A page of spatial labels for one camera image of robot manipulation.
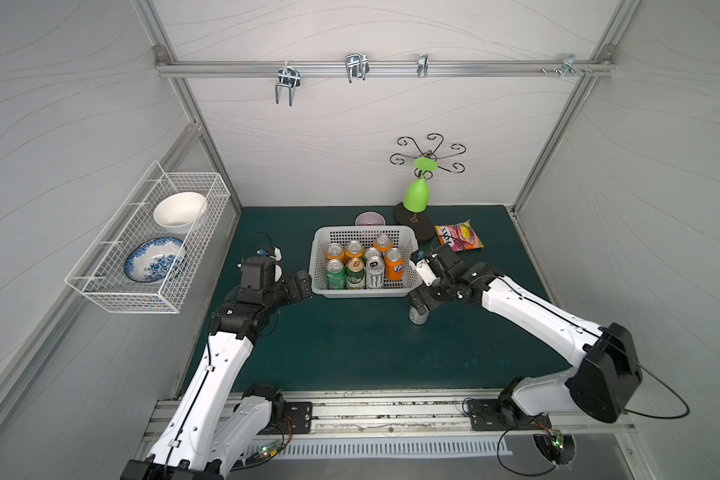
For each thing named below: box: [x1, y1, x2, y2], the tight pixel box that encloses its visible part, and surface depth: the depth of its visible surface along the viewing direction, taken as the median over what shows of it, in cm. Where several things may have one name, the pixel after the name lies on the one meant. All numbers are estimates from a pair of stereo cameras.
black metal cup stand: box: [389, 132, 467, 242], surface depth 97 cm
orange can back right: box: [374, 234, 394, 253], surface depth 98 cm
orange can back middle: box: [344, 240, 364, 258], surface depth 97 cm
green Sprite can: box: [325, 258, 347, 290], surface depth 92 cm
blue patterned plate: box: [124, 236, 184, 283], surface depth 65 cm
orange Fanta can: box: [384, 248, 404, 281], surface depth 95 cm
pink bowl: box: [355, 211, 386, 226], surface depth 113 cm
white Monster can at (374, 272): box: [365, 256, 385, 289], surface depth 89 cm
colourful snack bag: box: [435, 219, 485, 252], surface depth 111 cm
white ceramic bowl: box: [153, 191, 207, 234], surface depth 73 cm
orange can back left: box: [326, 243, 345, 261], surface depth 95 cm
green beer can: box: [346, 257, 366, 289], surface depth 92 cm
